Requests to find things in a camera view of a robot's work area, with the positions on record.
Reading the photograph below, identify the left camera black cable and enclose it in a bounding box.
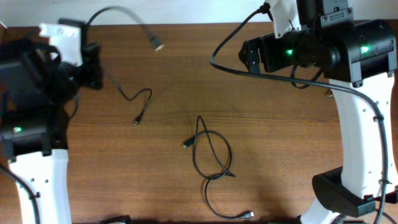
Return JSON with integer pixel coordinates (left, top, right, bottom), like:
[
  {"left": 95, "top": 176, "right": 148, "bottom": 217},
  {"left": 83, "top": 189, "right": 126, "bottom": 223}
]
[{"left": 85, "top": 6, "right": 165, "bottom": 52}]

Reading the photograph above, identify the right camera black cable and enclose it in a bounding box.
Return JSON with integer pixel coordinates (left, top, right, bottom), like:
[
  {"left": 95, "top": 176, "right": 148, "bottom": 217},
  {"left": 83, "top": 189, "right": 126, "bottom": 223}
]
[{"left": 209, "top": 2, "right": 391, "bottom": 224}]

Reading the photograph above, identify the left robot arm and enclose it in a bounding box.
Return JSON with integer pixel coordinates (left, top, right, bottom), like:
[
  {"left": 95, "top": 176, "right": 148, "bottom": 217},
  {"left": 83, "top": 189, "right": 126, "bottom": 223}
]
[{"left": 1, "top": 19, "right": 103, "bottom": 223}]

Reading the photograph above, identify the camera black cable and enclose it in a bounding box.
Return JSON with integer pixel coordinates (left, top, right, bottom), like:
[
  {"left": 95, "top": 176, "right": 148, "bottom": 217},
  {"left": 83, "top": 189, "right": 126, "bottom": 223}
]
[
  {"left": 209, "top": 2, "right": 391, "bottom": 224},
  {"left": 85, "top": 6, "right": 165, "bottom": 52}
]

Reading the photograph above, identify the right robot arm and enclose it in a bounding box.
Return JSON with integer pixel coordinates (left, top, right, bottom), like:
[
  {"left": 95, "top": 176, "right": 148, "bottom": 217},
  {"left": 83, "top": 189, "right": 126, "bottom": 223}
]
[{"left": 239, "top": 1, "right": 397, "bottom": 223}]

